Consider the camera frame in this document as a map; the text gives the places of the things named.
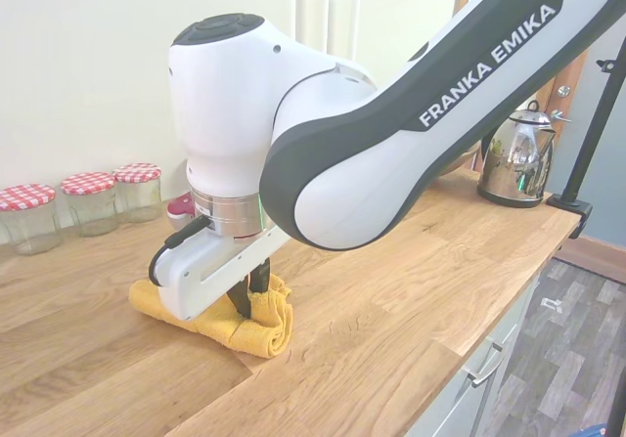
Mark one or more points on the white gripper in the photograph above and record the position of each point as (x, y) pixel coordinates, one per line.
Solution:
(186, 280)

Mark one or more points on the yellow terry cloth towel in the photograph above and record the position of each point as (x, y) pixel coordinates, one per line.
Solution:
(259, 332)

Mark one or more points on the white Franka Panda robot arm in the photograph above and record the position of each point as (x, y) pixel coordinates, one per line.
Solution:
(230, 90)

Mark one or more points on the glass jar red checkered lid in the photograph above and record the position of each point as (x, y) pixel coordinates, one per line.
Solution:
(179, 208)
(29, 222)
(139, 195)
(90, 207)

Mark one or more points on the white kitchen cabinet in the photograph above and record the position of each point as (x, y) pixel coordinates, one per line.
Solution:
(508, 319)

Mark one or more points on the shiny steel kettle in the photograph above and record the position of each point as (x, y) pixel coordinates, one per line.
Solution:
(513, 168)

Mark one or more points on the small white floor object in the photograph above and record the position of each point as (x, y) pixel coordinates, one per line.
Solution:
(551, 304)

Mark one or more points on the black camera stand with clamp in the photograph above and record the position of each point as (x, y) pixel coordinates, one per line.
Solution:
(569, 203)

